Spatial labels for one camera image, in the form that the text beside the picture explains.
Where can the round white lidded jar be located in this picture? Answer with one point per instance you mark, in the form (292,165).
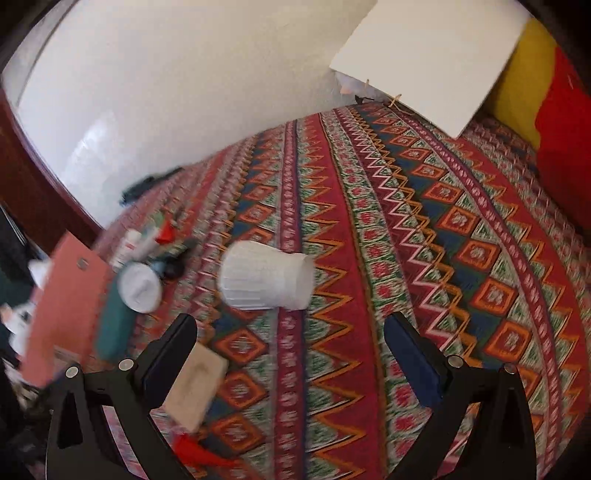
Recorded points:
(138,286)

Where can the salmon pink box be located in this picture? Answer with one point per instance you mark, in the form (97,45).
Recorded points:
(64,300)

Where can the small beige box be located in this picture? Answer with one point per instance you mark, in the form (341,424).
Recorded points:
(194,387)

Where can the patterned woven blanket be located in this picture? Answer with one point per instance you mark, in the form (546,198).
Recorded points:
(369,277)

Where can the yellow cushion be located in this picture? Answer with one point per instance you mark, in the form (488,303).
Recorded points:
(526,83)

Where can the white crumpled paper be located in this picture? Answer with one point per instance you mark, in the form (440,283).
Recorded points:
(39,272)

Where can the red pointed item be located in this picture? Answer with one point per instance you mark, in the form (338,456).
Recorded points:
(198,454)

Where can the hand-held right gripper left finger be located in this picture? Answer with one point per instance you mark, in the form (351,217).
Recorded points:
(171,360)

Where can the white tube with red print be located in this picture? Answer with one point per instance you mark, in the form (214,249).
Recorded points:
(127,247)

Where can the red cushion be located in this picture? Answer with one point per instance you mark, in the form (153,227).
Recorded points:
(568,138)

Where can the small red cap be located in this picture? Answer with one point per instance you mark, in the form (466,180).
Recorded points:
(165,234)

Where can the dark green cloth roll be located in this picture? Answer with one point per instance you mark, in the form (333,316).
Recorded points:
(113,327)

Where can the white ribbed plastic cup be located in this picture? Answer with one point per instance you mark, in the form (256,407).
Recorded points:
(263,277)

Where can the dark wooden bed frame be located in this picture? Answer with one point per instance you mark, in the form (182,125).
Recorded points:
(37,194)

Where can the white flat board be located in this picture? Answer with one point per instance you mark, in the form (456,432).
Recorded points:
(429,55)

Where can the black round item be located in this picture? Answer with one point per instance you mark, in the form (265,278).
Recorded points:
(171,268)

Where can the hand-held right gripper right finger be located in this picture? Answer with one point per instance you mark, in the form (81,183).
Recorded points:
(415,364)

